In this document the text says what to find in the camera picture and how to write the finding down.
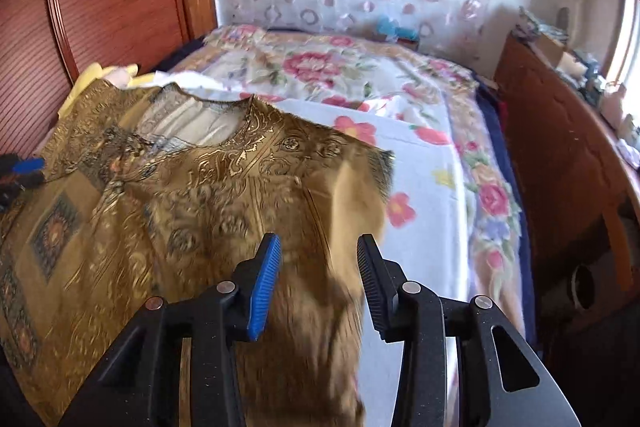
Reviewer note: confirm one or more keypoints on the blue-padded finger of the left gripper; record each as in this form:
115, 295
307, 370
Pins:
13, 165

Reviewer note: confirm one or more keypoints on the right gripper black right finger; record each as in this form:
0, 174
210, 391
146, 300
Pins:
502, 382

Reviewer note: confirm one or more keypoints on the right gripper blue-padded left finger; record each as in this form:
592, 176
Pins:
136, 382

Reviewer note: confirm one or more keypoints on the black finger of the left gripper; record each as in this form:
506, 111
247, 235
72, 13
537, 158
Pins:
14, 188

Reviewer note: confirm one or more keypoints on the gold patterned blouse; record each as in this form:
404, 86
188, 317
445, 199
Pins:
76, 261

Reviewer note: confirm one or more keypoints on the white floral bed sheet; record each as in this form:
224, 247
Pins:
319, 170

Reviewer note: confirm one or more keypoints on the yellow Pikachu plush toy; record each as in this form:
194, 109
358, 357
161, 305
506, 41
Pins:
121, 77

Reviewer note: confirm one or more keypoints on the dark blue blanket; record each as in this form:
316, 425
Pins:
425, 94

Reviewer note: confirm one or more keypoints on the red wooden headboard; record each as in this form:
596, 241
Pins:
100, 6

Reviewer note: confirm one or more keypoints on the brown wooden side cabinet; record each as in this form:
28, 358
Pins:
569, 172

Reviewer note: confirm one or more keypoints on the floral quilt bedspread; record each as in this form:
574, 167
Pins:
453, 218

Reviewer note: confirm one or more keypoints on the cardboard box on cabinet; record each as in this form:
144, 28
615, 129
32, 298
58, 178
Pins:
558, 56

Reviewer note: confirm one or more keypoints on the stack of papers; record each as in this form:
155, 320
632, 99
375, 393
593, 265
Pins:
531, 27

